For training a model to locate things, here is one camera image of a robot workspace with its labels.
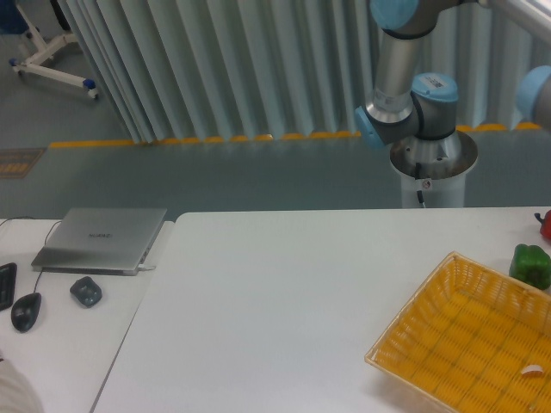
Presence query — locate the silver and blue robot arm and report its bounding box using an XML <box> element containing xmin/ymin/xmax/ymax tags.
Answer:
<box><xmin>355</xmin><ymin>1</ymin><xmax>550</xmax><ymax>147</ymax></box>

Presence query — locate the green bell pepper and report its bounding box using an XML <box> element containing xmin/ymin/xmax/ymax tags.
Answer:
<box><xmin>509</xmin><ymin>243</ymin><xmax>550</xmax><ymax>291</ymax></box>

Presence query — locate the red bell pepper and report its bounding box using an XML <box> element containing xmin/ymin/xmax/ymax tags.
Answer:
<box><xmin>534</xmin><ymin>210</ymin><xmax>551</xmax><ymax>241</ymax></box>

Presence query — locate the pleated white curtain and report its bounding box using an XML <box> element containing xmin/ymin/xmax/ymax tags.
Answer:
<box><xmin>60</xmin><ymin>1</ymin><xmax>550</xmax><ymax>144</ymax></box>

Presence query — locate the silver closed laptop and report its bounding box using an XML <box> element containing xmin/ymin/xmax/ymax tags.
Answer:
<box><xmin>32</xmin><ymin>207</ymin><xmax>166</xmax><ymax>275</ymax></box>

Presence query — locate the dark grey earbuds case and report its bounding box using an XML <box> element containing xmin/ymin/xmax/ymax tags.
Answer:
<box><xmin>70</xmin><ymin>276</ymin><xmax>102</xmax><ymax>308</ymax></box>

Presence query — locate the yellow woven plastic basket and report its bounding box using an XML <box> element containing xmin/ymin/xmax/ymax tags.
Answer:
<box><xmin>364</xmin><ymin>252</ymin><xmax>550</xmax><ymax>412</ymax></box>

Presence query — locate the black computer mouse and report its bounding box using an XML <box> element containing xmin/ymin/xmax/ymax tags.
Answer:
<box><xmin>10</xmin><ymin>293</ymin><xmax>42</xmax><ymax>333</ymax></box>

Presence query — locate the black keyboard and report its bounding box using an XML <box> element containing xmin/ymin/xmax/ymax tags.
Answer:
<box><xmin>0</xmin><ymin>262</ymin><xmax>17</xmax><ymax>311</ymax></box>

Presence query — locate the white wheeled stand base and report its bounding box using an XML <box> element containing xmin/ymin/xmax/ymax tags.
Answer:
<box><xmin>9</xmin><ymin>1</ymin><xmax>98</xmax><ymax>100</ymax></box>

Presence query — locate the white label in basket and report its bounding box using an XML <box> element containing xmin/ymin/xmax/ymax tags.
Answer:
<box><xmin>521</xmin><ymin>364</ymin><xmax>544</xmax><ymax>377</ymax></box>

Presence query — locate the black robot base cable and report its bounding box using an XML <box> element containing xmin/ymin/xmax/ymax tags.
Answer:
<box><xmin>413</xmin><ymin>161</ymin><xmax>428</xmax><ymax>209</ymax></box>

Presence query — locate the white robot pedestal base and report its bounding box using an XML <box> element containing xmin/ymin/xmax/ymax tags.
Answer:
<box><xmin>390</xmin><ymin>132</ymin><xmax>478</xmax><ymax>208</ymax></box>

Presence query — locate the black mouse cable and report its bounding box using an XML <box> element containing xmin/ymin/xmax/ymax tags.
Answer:
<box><xmin>0</xmin><ymin>216</ymin><xmax>64</xmax><ymax>296</ymax></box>

